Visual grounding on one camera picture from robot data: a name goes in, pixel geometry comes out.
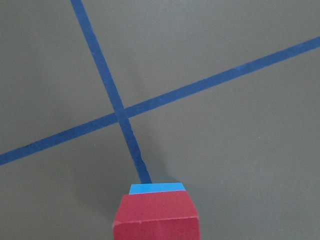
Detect blue wooden cube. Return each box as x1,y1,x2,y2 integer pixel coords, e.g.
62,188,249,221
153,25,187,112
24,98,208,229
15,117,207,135
128,182,186,195

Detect red wooden cube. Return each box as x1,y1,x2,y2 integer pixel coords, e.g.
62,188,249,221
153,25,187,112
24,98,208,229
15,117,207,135
112,190,201,240

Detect blue tape grid lines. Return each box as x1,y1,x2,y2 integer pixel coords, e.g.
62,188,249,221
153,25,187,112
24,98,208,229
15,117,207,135
0,0,320,184

